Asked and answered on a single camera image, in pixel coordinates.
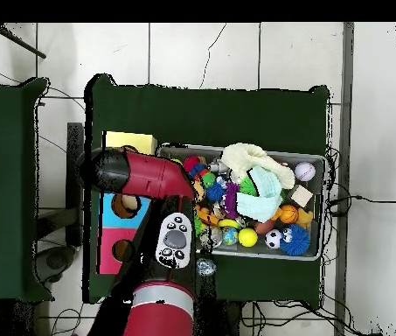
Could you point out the small soccer ball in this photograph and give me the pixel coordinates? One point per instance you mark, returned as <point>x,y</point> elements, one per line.
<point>273,239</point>

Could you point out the clear glitter ball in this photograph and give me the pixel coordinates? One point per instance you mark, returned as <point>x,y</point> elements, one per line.
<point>206,266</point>

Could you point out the yellow tennis ball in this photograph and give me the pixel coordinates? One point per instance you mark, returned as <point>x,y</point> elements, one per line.
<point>248,237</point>

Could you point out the white baseball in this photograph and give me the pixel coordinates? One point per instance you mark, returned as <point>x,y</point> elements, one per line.
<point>305,171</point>

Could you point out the small orange basketball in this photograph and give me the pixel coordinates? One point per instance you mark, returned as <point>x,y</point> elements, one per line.
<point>289,214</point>

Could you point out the blue spiky rubber ball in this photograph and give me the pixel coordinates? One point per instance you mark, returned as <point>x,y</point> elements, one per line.
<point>295,241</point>

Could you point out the black metal stand bar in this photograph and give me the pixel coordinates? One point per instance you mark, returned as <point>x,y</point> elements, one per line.
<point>73,140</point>

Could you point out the mint green knitted cloth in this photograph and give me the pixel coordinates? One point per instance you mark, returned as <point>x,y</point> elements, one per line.
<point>264,199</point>

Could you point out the shallow silver mesh bin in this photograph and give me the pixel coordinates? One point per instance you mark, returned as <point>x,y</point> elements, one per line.
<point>288,257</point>

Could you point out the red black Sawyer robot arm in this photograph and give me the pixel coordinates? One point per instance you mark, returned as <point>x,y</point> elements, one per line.
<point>148,178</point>

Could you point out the large wooden cube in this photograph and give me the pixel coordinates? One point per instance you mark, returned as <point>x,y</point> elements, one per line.
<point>302,196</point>

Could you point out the cream knitted cloth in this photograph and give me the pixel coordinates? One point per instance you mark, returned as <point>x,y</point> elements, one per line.
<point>246,157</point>

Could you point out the purple spiky rubber ball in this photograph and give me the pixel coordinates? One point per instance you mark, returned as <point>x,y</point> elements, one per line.
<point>232,201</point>

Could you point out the dark green side table cloth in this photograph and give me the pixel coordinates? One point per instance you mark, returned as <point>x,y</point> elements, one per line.
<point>5,140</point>

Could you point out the wooden box with three holes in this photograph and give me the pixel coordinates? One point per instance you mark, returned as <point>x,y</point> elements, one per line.
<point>141,140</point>

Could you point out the black tripod leg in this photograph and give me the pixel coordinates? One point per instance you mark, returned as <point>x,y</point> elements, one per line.
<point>22,43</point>

